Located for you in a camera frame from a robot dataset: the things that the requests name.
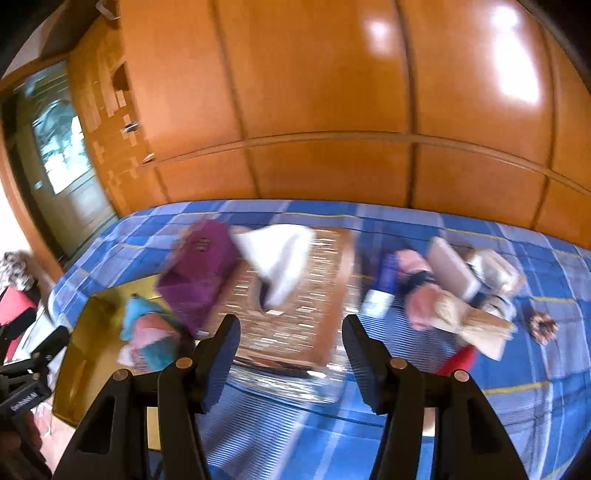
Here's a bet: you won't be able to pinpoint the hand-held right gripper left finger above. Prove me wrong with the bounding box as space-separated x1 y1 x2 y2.
52 315 242 480

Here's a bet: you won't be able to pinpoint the silver shiny flat package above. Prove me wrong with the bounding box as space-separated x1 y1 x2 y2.
231 359 348 405

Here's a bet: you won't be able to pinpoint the pink fuzzy socks navy band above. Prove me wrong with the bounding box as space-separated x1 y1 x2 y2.
394 249 444 330

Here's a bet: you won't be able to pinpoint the blue plaid bed sheet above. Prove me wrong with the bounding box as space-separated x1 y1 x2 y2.
53 199 591 480

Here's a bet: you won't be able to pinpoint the brown patterned scrunchie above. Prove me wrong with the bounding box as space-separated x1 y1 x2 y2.
529 311 559 344

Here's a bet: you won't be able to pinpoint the door with glass pane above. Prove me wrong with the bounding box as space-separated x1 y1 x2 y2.
0 60 118 273

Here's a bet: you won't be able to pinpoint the cream soft cloth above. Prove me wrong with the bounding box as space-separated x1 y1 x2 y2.
466 249 527 301

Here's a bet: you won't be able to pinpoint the wooden wardrobe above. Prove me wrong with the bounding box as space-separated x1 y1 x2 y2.
67 0 591 236

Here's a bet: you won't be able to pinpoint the black and white patterned cloth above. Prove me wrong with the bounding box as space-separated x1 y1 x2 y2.
0 250 33 291

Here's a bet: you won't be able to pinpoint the beige folded cloth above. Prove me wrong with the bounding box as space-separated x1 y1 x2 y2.
431 295 518 361

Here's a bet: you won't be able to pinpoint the blue and white sock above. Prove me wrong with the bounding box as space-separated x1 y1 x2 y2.
362 251 402 317

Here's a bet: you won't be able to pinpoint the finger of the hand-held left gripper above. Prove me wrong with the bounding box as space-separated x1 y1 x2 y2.
28 325 70 365

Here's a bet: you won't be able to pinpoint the purple box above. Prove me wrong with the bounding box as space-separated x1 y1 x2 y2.
156 219 243 335

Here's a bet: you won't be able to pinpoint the red soft cloth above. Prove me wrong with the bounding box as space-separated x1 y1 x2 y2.
436 348 476 377

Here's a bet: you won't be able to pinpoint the pale grey pouch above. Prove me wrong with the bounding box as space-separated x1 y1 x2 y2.
425 237 481 301

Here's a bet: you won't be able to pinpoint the teal and pink fuzzy socks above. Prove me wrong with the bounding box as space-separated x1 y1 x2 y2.
121 298 182 372

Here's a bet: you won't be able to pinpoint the gold box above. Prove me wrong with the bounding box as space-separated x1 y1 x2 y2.
52 276 199 428

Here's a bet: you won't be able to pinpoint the woven tissue box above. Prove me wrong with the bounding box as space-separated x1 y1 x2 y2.
203 227 356 370

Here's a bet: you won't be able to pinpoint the white tissue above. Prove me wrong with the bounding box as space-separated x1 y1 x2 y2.
231 224 317 309

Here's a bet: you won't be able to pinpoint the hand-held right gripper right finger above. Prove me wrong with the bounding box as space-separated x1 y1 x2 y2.
342 315 529 480

